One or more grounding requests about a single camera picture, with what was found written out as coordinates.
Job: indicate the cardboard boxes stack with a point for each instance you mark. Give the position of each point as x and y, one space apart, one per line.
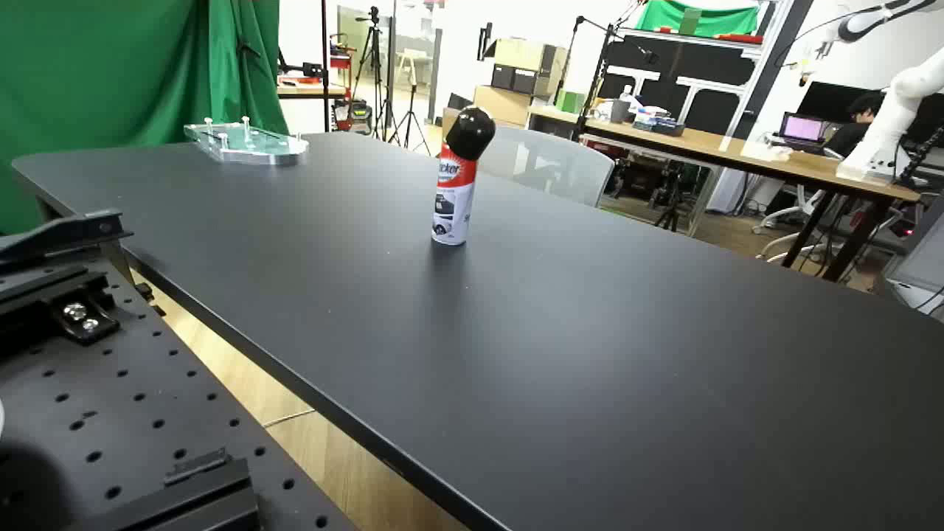
527 63

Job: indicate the dark monitor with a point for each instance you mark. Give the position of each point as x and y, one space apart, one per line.
837 101

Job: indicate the tall black tripod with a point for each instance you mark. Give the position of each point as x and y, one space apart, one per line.
407 107

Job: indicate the clear acrylic plate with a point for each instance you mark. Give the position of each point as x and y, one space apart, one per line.
244 142

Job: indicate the small black tripod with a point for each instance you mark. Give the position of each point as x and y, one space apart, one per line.
673 197

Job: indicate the black perforated breadboard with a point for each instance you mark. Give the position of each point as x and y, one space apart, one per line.
120 415

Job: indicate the black flat metal bar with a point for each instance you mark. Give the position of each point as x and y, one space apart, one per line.
186 496

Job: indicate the black metal clamp bracket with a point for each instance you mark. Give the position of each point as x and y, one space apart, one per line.
61 238

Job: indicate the long wooden desk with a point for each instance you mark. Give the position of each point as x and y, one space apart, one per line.
728 150

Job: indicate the black dome spray tin lid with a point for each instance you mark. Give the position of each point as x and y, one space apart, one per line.
469 132

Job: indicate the open laptop with purple screen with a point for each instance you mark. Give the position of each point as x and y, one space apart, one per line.
803 132

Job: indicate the grey panel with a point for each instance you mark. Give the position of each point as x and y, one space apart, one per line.
925 260

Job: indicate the green fabric backdrop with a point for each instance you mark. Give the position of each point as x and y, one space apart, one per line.
98 68

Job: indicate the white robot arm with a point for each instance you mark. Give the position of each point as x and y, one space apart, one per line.
890 122

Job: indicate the grey chair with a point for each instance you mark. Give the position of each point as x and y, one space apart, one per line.
549 164

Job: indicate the green cloth on shelf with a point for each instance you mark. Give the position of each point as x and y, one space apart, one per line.
695 20

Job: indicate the red white spray tin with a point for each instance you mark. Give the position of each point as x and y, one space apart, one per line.
453 201

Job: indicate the black shelf rack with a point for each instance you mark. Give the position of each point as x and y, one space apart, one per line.
688 74

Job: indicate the black mount block with screws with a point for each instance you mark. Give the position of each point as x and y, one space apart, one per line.
70 313

